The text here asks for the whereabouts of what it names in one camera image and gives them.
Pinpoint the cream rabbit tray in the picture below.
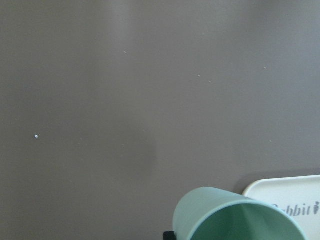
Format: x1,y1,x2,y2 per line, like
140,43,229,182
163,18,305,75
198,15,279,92
242,175,320,240

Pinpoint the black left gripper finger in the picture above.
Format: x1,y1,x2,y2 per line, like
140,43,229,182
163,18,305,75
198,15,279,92
163,231,176,240

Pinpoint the mint green cup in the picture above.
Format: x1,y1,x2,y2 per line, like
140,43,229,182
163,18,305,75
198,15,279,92
172,187,307,240

